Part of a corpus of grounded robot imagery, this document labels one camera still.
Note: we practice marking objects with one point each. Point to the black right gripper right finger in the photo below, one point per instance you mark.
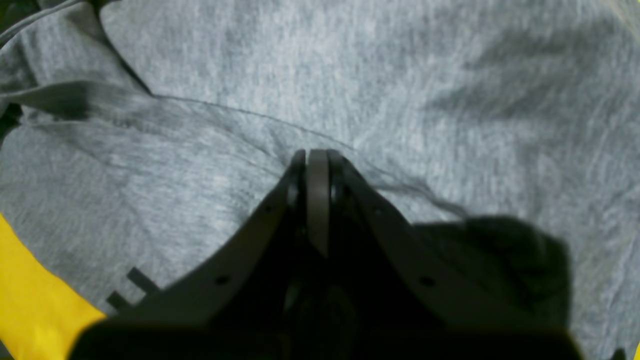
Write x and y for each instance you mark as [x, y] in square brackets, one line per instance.
[437, 292]

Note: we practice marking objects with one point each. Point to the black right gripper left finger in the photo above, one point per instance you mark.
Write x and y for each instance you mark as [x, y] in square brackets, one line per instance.
[227, 308]

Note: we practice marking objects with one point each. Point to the grey t-shirt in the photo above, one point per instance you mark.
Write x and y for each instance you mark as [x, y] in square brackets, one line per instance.
[144, 132]

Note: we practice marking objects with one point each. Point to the yellow table cloth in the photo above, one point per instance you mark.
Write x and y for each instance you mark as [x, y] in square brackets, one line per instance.
[41, 317]

